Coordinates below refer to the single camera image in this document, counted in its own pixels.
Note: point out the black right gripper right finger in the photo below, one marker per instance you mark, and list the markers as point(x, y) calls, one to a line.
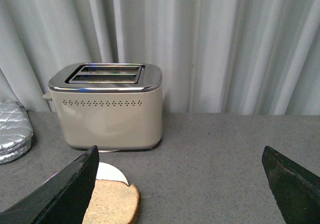
point(296, 189)

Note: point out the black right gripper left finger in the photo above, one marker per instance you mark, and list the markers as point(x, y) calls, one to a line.
point(63, 199)

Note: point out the silver quilted oven mitt bottom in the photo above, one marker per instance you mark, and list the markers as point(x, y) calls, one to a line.
point(11, 156)

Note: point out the silver quilted oven mitt top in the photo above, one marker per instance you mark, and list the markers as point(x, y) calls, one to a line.
point(15, 127)

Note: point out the white round plate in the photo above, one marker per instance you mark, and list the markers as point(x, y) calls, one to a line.
point(104, 171)

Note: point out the cream two-slot toaster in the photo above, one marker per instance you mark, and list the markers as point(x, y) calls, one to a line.
point(114, 106)

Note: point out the grey-white curtain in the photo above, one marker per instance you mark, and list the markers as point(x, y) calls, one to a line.
point(245, 57)

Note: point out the brown bread slice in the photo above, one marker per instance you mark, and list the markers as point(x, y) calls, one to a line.
point(113, 202)

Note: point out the silver quilted oven mitt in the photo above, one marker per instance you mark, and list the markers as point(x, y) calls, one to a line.
point(15, 127)
point(11, 156)

